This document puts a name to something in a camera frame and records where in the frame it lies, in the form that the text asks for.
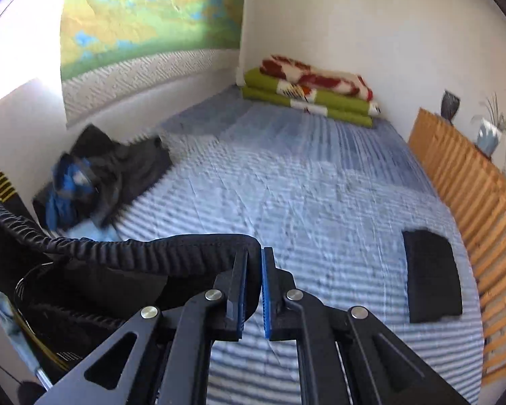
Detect dark jacket pile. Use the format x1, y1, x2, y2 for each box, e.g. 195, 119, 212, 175
32, 125, 172, 231

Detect black yellow-striped track pants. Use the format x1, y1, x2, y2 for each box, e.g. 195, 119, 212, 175
0, 169, 261, 366

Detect red cream folded blanket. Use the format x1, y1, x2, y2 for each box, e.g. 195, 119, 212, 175
260, 55, 374, 102

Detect potted spider plant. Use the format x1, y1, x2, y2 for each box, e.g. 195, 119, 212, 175
471, 92, 506, 166

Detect wooden slatted bed rail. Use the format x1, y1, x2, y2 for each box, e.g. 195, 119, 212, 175
409, 109, 506, 384

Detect green folded blanket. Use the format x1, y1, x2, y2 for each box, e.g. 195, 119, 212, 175
241, 68, 381, 128

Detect folded black garment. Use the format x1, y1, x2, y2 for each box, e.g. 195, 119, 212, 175
402, 228, 462, 324

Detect dark ceramic vase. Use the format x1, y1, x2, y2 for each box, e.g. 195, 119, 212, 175
441, 90, 461, 124

